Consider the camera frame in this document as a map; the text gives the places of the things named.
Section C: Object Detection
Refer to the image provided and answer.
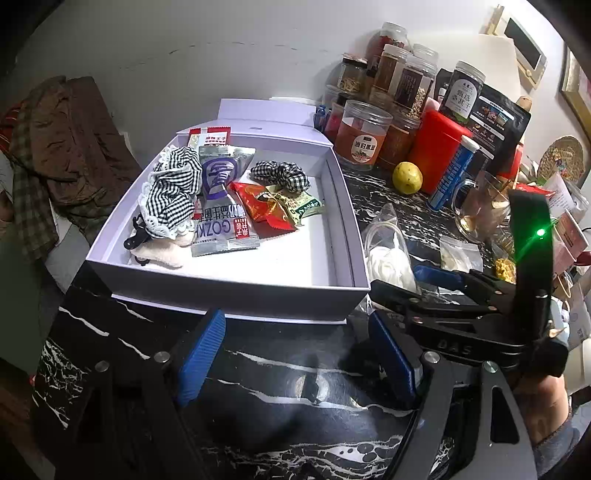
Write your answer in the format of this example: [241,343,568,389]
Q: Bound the silver purple snack packet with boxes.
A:
[191,145,260,257]

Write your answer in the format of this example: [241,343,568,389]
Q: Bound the black standing pouch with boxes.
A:
[466,85,531,179]

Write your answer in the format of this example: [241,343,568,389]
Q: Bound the clear bag white cable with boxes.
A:
[361,202,423,296]

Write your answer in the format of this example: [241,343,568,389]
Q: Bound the small clear zip bag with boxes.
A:
[440,235,483,273]

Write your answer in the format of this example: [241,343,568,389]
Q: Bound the red white snack packet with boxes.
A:
[187,126,230,151]

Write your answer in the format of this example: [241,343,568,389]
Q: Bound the brown blanket pile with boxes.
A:
[1,76,141,261]

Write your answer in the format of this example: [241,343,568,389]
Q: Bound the red foil snack packet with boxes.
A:
[230,182,297,232]

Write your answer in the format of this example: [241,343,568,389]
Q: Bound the white gift box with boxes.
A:
[87,99,370,323]

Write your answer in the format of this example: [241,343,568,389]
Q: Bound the person's right hand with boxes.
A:
[514,376,570,445]

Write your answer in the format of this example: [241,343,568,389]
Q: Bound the black white checked scrunchie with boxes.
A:
[249,161,311,194]

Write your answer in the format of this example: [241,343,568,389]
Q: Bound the tall jar with grains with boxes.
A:
[394,56,437,120]

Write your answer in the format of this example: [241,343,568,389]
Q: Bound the dark label jar white lid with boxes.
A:
[439,61,486,125]

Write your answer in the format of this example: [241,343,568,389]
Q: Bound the green snack packet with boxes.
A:
[266,185,324,227]

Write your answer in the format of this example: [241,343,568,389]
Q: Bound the red canister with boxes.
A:
[408,111,473,195]

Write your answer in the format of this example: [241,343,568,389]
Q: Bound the yellow lemon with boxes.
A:
[392,162,423,195]

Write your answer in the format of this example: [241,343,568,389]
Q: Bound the glass mug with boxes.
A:
[450,171,510,244]

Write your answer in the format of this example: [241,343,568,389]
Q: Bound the wide jar orange label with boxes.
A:
[334,100,393,171]

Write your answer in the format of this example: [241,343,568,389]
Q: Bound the wooden framed chalkboard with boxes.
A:
[484,4,547,90]

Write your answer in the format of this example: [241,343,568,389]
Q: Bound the blue tablet tube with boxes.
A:
[428,135,480,211]

